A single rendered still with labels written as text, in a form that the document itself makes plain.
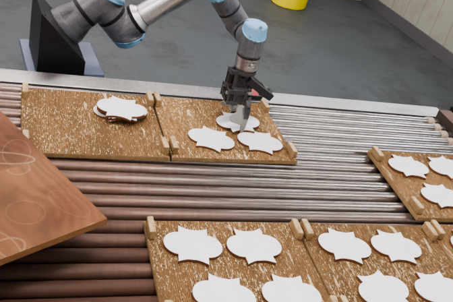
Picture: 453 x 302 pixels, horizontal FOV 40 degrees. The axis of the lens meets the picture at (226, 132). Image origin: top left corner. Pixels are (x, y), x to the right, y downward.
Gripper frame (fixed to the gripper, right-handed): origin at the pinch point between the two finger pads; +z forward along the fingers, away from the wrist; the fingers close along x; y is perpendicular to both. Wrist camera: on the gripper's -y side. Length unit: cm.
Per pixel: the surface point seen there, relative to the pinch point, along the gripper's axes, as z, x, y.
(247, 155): 1.1, 17.5, 2.2
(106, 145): 0.2, 14.6, 45.1
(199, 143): -0.1, 13.0, 16.6
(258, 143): 0.3, 12.2, -3.2
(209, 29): 92, -301, -91
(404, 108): 4, -22, -81
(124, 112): -3.2, 1.4, 38.3
